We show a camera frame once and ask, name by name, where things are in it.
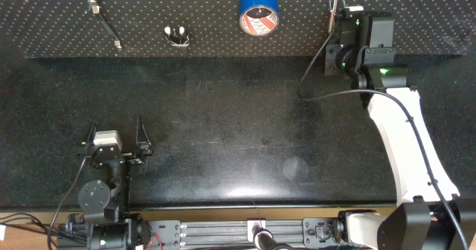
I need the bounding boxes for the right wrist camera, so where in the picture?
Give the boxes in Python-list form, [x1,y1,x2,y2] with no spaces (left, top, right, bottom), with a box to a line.
[341,5,365,15]

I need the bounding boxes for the mounting rail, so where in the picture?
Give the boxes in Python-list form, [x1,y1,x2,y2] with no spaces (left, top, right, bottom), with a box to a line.
[55,207,347,250]

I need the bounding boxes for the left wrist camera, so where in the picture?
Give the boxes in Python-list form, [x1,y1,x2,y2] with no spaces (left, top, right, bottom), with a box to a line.
[91,129,125,164]

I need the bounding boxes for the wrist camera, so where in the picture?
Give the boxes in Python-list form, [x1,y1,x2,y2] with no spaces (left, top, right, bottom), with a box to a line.
[341,5,365,15]
[91,129,125,164]

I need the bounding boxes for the black cable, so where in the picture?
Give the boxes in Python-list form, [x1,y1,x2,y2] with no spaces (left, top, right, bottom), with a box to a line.
[47,156,89,250]
[296,17,391,102]

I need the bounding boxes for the black pegboard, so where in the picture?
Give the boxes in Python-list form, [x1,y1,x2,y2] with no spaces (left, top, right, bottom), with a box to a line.
[0,0,476,59]

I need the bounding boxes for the black and white pliers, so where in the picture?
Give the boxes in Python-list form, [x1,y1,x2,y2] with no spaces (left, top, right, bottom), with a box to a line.
[163,25,190,57]

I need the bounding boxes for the hammer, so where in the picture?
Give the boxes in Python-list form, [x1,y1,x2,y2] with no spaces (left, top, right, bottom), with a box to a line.
[320,0,354,76]

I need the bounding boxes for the wrench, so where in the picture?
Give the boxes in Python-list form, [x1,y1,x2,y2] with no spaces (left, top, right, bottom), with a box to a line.
[87,0,124,51]

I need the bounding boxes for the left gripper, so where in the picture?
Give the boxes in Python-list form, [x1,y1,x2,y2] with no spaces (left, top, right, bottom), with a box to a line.
[77,115,154,168]

